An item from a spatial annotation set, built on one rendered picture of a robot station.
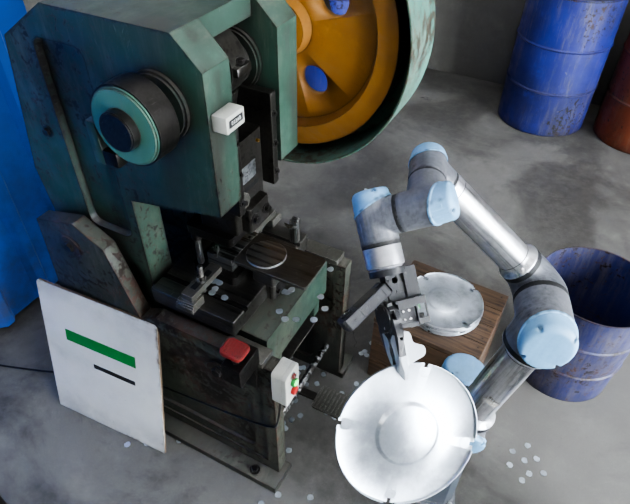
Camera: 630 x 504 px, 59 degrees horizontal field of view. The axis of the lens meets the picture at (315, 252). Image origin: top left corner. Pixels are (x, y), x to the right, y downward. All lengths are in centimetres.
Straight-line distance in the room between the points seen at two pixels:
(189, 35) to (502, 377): 100
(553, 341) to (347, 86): 92
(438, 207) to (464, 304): 118
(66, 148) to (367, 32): 87
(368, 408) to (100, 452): 139
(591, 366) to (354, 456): 136
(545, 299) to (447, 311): 91
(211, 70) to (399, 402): 77
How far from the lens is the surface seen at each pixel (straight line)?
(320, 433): 220
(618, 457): 244
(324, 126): 174
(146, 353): 191
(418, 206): 101
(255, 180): 157
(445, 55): 481
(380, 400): 110
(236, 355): 146
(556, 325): 120
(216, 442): 218
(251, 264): 165
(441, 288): 218
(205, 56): 122
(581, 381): 239
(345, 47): 165
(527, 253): 127
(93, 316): 198
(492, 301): 225
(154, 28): 123
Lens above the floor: 191
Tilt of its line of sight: 42 degrees down
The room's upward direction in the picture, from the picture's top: 1 degrees clockwise
